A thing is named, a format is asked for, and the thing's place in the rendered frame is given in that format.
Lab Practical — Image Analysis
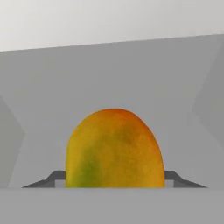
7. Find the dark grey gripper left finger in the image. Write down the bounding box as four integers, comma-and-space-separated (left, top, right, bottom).
22, 170, 67, 189

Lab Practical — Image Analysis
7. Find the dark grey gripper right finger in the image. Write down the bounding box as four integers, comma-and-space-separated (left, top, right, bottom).
164, 170, 208, 189

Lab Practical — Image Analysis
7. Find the orange yellow mango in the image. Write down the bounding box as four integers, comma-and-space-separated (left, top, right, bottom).
65, 108, 166, 189

